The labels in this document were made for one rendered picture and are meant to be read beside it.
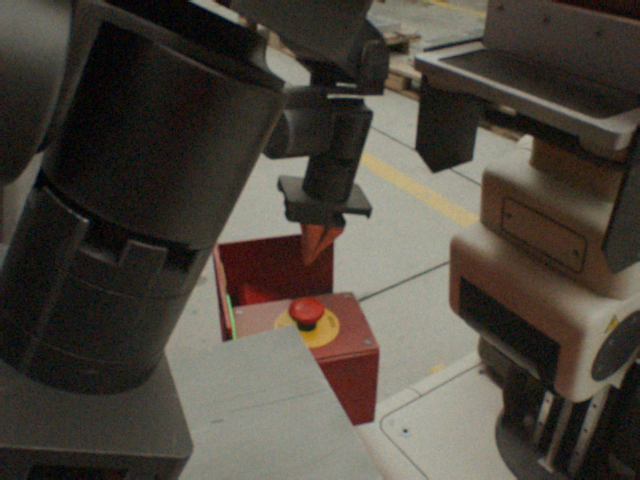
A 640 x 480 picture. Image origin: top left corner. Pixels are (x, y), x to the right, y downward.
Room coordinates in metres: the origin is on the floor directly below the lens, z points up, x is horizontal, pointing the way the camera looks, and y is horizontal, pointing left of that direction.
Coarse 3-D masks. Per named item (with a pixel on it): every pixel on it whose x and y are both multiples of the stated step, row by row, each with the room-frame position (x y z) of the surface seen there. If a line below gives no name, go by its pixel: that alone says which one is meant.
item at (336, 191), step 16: (320, 160) 0.61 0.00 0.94; (336, 160) 0.61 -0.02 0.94; (352, 160) 0.61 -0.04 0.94; (288, 176) 0.65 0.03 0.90; (304, 176) 0.63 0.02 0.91; (320, 176) 0.61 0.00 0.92; (336, 176) 0.61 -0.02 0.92; (352, 176) 0.62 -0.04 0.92; (288, 192) 0.61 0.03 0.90; (304, 192) 0.62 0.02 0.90; (320, 192) 0.61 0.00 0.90; (336, 192) 0.61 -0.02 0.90; (352, 192) 0.65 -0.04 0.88; (288, 208) 0.59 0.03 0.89; (320, 208) 0.60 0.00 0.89; (336, 208) 0.60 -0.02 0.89; (352, 208) 0.61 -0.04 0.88; (368, 208) 0.61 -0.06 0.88
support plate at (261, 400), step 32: (192, 352) 0.25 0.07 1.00; (224, 352) 0.25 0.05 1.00; (256, 352) 0.25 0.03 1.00; (288, 352) 0.25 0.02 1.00; (192, 384) 0.23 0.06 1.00; (224, 384) 0.23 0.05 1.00; (256, 384) 0.23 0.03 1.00; (288, 384) 0.23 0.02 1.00; (320, 384) 0.23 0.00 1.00; (192, 416) 0.20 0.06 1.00; (224, 416) 0.20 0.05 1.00; (256, 416) 0.20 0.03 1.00; (288, 416) 0.20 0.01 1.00; (320, 416) 0.20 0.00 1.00; (224, 448) 0.19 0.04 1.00; (256, 448) 0.19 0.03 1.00; (288, 448) 0.19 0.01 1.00; (320, 448) 0.19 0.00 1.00; (352, 448) 0.19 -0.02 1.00
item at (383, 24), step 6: (372, 12) 4.58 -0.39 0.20; (372, 18) 4.41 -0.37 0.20; (378, 18) 4.41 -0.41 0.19; (384, 18) 4.41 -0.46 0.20; (378, 24) 4.25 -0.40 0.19; (384, 24) 4.25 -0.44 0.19; (390, 24) 4.26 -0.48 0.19; (396, 24) 4.28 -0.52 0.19; (384, 30) 4.22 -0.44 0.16; (390, 30) 4.25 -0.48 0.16; (396, 30) 4.28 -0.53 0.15
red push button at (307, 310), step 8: (296, 304) 0.53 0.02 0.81; (304, 304) 0.53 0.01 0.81; (312, 304) 0.53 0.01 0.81; (320, 304) 0.53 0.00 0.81; (288, 312) 0.52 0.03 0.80; (296, 312) 0.52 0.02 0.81; (304, 312) 0.52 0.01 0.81; (312, 312) 0.52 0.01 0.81; (320, 312) 0.52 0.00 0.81; (296, 320) 0.51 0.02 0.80; (304, 320) 0.51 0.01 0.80; (312, 320) 0.51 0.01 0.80; (304, 328) 0.52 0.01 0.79; (312, 328) 0.52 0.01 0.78
